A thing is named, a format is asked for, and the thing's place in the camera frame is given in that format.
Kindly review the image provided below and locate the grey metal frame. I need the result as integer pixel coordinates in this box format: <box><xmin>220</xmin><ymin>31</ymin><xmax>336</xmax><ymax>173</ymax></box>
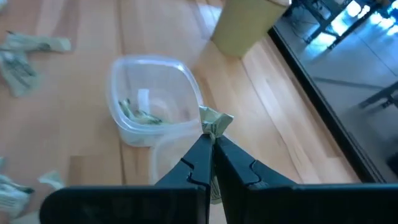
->
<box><xmin>357</xmin><ymin>81</ymin><xmax>398</xmax><ymax>110</ymax></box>

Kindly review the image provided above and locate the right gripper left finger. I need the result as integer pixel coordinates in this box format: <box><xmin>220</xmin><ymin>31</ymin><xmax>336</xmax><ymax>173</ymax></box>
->
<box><xmin>39</xmin><ymin>133</ymin><xmax>214</xmax><ymax>224</ymax></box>

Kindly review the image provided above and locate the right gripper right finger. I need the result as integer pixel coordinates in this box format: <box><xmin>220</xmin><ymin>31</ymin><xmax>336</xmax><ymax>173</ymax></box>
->
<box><xmin>214</xmin><ymin>135</ymin><xmax>398</xmax><ymax>224</ymax></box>

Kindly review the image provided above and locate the black desk frame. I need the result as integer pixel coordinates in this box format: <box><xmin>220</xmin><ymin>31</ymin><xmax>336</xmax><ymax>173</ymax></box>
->
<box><xmin>290</xmin><ymin>0</ymin><xmax>386</xmax><ymax>50</ymax></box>

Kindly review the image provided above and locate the clear plastic container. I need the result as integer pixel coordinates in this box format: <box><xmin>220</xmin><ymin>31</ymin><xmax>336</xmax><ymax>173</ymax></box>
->
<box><xmin>148</xmin><ymin>127</ymin><xmax>215</xmax><ymax>187</ymax></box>
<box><xmin>106</xmin><ymin>55</ymin><xmax>205</xmax><ymax>147</ymax></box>

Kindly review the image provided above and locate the white green-printed packet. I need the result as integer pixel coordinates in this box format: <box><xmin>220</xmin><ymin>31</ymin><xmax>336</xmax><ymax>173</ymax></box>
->
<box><xmin>37</xmin><ymin>170</ymin><xmax>65</xmax><ymax>191</ymax></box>
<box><xmin>0</xmin><ymin>51</ymin><xmax>42</xmax><ymax>98</ymax></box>
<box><xmin>0</xmin><ymin>174</ymin><xmax>35</xmax><ymax>218</ymax></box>
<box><xmin>198</xmin><ymin>105</ymin><xmax>234</xmax><ymax>205</ymax></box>
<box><xmin>0</xmin><ymin>30</ymin><xmax>72</xmax><ymax>53</ymax></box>
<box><xmin>118</xmin><ymin>98</ymin><xmax>165</xmax><ymax>126</ymax></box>

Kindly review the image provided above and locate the yellow-green paper cup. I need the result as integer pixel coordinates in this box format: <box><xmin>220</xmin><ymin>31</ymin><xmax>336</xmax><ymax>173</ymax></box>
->
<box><xmin>211</xmin><ymin>0</ymin><xmax>292</xmax><ymax>58</ymax></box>

